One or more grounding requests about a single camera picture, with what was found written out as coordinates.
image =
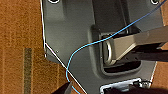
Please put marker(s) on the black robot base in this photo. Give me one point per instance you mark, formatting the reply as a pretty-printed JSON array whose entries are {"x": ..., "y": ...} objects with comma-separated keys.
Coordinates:
[{"x": 73, "y": 33}]

